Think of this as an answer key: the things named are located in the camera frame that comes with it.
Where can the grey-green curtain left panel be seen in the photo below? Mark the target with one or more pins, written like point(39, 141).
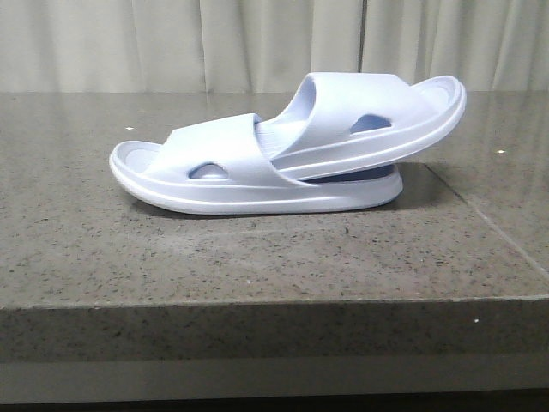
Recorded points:
point(176, 46)

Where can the light blue right-side slipper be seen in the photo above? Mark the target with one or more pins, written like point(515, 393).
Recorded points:
point(347, 122)

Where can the light blue left-side slipper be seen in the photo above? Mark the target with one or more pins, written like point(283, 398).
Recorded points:
point(217, 168)

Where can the grey-green curtain right panel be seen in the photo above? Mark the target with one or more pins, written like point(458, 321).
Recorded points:
point(488, 45)

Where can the grey-green curtain panel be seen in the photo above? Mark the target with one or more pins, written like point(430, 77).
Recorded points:
point(488, 45)
point(176, 46)

